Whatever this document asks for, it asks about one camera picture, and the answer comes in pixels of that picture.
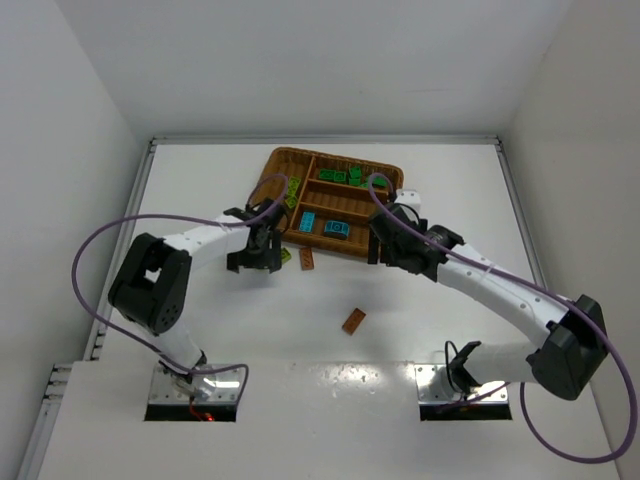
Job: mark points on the cyan patterned round lego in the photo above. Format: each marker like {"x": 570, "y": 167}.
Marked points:
{"x": 336, "y": 229}

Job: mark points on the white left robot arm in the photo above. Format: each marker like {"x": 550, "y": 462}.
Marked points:
{"x": 150, "y": 288}

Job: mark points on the brown wicker divided basket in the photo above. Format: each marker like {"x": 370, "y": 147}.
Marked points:
{"x": 330, "y": 200}

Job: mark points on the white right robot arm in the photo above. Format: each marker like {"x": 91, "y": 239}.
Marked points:
{"x": 564, "y": 339}

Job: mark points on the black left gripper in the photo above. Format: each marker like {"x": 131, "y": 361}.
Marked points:
{"x": 255, "y": 258}

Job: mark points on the green shiny lego brick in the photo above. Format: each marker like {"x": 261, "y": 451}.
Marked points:
{"x": 327, "y": 175}

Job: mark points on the metal base plate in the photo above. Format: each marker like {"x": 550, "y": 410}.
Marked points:
{"x": 168, "y": 388}
{"x": 433, "y": 389}

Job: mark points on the green long lego brick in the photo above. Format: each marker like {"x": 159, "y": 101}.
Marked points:
{"x": 355, "y": 172}

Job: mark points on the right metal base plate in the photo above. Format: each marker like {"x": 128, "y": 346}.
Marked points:
{"x": 433, "y": 389}

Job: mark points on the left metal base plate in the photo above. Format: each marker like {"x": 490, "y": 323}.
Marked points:
{"x": 168, "y": 388}

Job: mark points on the lime long lego brick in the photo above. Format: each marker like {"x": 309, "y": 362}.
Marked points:
{"x": 293, "y": 185}

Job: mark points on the lime sloped lego brick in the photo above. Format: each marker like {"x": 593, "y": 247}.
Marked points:
{"x": 285, "y": 255}

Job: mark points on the brown lego brick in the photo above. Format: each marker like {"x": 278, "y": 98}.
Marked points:
{"x": 306, "y": 259}

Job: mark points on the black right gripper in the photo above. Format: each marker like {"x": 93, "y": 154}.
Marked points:
{"x": 388, "y": 248}

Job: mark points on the brown lego brick lone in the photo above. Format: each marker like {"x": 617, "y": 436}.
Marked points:
{"x": 353, "y": 321}

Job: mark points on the green lego plate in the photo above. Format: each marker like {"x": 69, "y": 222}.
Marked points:
{"x": 378, "y": 182}

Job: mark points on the cyan long lego brick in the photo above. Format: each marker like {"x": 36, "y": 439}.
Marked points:
{"x": 307, "y": 221}

